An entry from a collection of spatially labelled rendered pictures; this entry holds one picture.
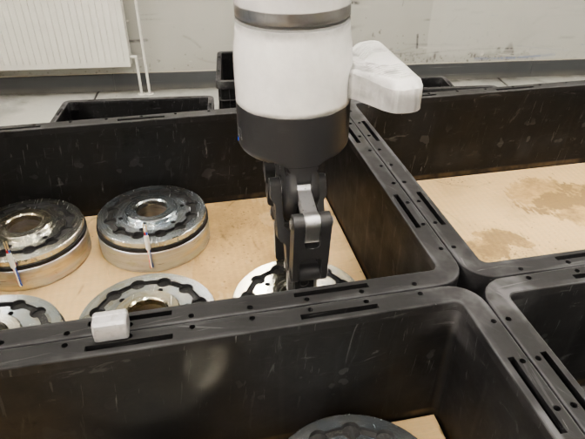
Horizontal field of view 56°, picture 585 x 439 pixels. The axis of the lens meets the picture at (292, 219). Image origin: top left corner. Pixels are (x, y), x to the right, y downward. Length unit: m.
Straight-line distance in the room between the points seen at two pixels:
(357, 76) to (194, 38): 2.95
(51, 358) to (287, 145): 0.18
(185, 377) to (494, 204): 0.41
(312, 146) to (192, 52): 2.97
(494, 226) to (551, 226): 0.06
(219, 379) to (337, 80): 0.19
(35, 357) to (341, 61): 0.23
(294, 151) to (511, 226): 0.31
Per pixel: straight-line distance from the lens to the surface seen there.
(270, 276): 0.44
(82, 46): 3.26
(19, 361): 0.32
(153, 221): 0.51
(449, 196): 0.63
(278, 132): 0.34
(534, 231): 0.60
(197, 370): 0.32
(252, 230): 0.55
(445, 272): 0.35
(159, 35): 3.29
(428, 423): 0.40
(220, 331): 0.30
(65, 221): 0.55
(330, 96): 0.34
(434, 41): 3.48
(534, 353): 0.32
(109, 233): 0.52
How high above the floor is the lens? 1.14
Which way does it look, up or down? 34 degrees down
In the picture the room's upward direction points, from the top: straight up
